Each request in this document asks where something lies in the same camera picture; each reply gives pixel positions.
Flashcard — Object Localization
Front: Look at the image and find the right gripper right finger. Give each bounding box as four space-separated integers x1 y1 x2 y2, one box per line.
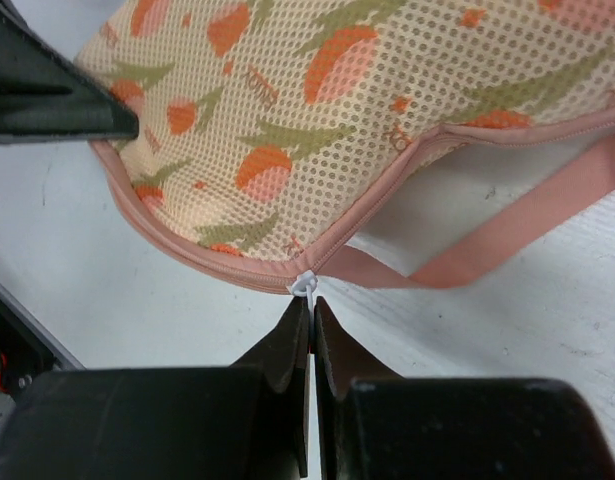
312 299 615 479

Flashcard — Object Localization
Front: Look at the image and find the white zipper pull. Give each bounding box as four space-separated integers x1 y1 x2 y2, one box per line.
287 270 318 326

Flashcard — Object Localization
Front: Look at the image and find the floral mesh laundry bag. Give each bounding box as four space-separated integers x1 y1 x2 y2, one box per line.
75 1 615 293

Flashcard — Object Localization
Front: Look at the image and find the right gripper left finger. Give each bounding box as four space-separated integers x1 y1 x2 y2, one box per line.
0 298 310 479

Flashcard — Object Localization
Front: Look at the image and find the aluminium mounting rail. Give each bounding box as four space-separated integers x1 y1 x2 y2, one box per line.
0 283 84 394

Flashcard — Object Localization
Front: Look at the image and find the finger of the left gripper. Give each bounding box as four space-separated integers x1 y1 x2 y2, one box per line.
0 1 139 145

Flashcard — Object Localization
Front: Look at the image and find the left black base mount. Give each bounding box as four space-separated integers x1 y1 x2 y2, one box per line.
0 306 56 401

